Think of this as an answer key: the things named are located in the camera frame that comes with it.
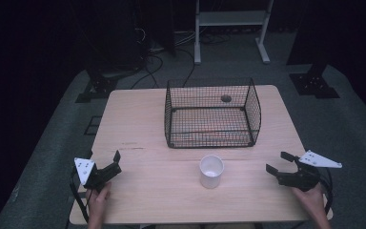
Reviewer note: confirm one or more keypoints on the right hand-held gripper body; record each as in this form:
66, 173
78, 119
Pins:
303, 178

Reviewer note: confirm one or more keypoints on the white metal stand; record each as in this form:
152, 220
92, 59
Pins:
232, 18

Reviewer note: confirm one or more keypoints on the black stand with base plate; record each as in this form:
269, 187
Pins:
314, 85
97, 89

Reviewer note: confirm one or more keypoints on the dark round table grommet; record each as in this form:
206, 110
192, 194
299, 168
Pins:
226, 98

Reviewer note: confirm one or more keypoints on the person's right hand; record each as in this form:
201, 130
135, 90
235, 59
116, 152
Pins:
311, 201

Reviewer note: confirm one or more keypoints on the person's left hand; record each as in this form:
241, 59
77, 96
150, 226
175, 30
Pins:
97, 201

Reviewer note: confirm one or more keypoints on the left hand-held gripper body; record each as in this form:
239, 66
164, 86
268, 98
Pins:
90, 176

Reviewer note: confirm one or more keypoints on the white cup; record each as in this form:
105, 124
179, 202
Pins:
211, 171

